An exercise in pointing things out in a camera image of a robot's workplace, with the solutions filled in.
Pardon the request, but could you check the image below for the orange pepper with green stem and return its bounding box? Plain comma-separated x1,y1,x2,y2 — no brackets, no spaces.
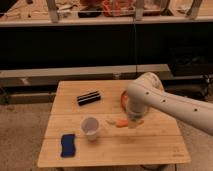
107,119,144,128

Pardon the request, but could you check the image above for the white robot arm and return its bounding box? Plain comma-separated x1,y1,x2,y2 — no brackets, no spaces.
126,72,213,136

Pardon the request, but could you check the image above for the white ceramic cup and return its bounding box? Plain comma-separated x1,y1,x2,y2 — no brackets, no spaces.
81,117,99,141

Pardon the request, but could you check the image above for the orange round plate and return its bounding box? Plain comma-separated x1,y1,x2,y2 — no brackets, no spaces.
120,90,128,111

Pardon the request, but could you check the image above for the wooden table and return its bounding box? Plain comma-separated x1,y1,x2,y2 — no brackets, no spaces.
38,80,191,168

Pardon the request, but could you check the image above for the black rectangular box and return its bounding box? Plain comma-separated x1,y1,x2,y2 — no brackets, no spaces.
77,91,101,106

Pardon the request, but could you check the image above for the blue sponge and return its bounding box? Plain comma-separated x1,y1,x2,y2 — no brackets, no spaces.
61,134,76,157

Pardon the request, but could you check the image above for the black vertical cable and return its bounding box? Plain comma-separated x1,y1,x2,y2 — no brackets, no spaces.
132,14,139,80

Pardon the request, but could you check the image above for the long metal shelf rail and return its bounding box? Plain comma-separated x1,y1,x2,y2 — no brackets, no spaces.
0,64,169,87

